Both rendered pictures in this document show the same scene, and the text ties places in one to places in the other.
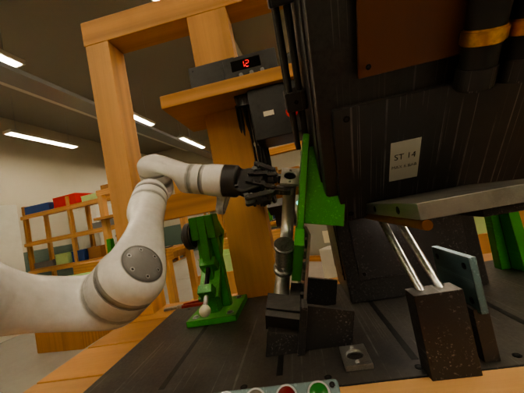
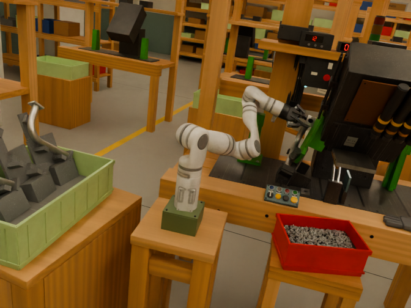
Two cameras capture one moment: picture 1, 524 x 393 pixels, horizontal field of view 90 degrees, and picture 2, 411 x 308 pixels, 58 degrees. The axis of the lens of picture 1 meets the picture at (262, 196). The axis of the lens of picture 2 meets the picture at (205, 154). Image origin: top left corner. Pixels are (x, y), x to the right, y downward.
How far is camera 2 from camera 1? 1.36 m
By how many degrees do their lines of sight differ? 25
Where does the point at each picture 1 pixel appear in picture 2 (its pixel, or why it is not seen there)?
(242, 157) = (288, 82)
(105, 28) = not seen: outside the picture
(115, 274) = (253, 148)
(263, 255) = (277, 138)
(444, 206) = (342, 165)
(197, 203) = not seen: hidden behind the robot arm
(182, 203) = (240, 89)
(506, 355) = (347, 204)
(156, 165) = (255, 95)
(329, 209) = (318, 145)
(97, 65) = not seen: outside the picture
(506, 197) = (356, 168)
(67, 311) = (237, 153)
